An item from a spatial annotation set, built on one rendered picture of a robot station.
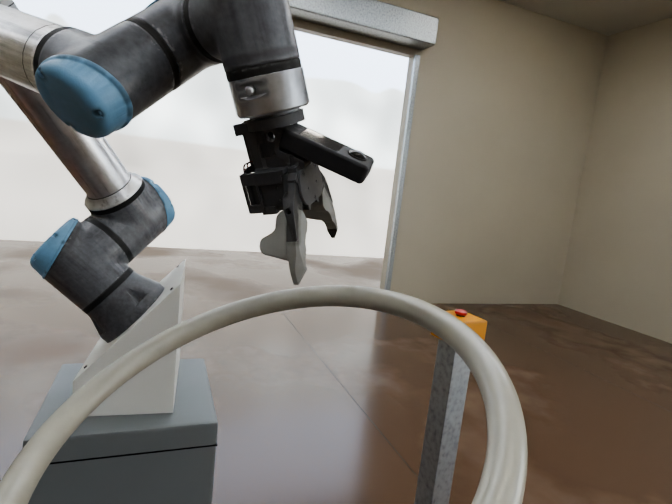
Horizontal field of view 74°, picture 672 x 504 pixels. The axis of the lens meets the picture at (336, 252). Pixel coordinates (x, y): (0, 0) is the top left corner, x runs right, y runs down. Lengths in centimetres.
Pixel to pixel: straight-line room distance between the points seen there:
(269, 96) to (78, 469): 94
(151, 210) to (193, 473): 66
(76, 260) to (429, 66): 531
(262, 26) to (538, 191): 672
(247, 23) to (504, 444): 46
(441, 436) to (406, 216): 448
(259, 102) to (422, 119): 541
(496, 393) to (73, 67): 51
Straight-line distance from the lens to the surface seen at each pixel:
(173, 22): 61
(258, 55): 53
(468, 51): 641
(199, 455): 122
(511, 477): 37
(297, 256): 54
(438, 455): 159
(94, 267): 119
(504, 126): 667
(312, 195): 57
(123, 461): 121
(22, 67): 65
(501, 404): 42
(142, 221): 123
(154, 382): 119
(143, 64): 57
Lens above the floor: 144
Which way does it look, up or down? 8 degrees down
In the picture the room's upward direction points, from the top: 6 degrees clockwise
